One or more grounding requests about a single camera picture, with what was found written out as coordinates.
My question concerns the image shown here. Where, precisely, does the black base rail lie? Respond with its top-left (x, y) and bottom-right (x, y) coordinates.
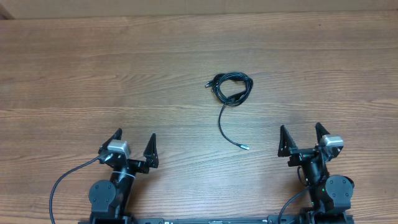
top-left (77, 214), bottom-right (355, 224)

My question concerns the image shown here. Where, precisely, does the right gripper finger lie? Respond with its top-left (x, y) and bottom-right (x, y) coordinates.
top-left (277, 125), bottom-right (298, 157)
top-left (315, 122), bottom-right (329, 142)

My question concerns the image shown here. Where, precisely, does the black USB cable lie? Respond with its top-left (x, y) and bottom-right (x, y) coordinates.
top-left (205, 72), bottom-right (254, 151)

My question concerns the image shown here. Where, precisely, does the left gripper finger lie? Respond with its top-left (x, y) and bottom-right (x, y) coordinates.
top-left (98, 128), bottom-right (123, 154)
top-left (143, 133), bottom-right (159, 168)

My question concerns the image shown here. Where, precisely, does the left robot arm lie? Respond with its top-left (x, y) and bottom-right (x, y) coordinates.
top-left (88, 129), bottom-right (159, 223)

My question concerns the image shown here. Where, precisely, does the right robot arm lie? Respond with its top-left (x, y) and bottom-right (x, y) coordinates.
top-left (276, 123), bottom-right (354, 223)

